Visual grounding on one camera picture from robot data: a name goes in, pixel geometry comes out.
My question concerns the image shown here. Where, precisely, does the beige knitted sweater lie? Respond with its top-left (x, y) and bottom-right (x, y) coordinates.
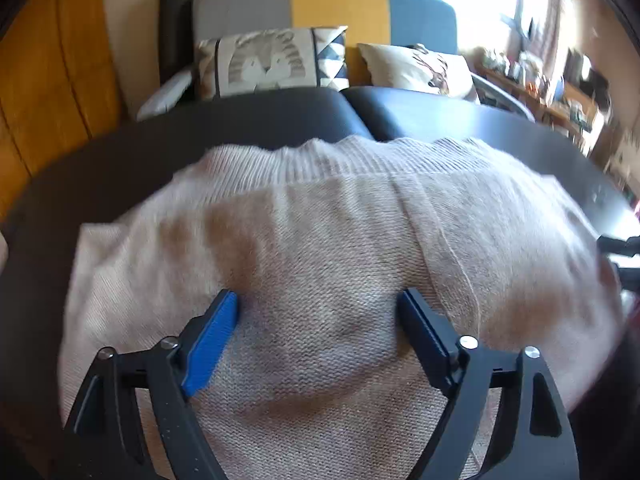
top-left (58, 136), bottom-right (628, 479)

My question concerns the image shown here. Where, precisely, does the cluttered wooden desk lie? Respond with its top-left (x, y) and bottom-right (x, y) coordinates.
top-left (474, 50), bottom-right (610, 157)

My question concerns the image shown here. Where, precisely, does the black monitor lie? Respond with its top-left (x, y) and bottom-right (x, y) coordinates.
top-left (563, 49), bottom-right (610, 100)

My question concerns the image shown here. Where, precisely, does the deer print cushion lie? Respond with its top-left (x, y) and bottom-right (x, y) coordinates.
top-left (358, 44), bottom-right (480, 104)

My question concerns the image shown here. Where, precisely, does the patterned beige curtain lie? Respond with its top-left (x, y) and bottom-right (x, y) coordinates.
top-left (541, 0), bottom-right (563, 79)

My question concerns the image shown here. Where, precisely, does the grey yellow blue sofa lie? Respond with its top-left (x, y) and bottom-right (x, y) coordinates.
top-left (137, 0), bottom-right (532, 120)

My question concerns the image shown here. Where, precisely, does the tiger print cushion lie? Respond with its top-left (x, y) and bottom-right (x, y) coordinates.
top-left (198, 25), bottom-right (349, 100)

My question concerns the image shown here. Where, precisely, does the black rolled mat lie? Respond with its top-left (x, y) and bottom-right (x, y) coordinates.
top-left (157, 0), bottom-right (194, 84)

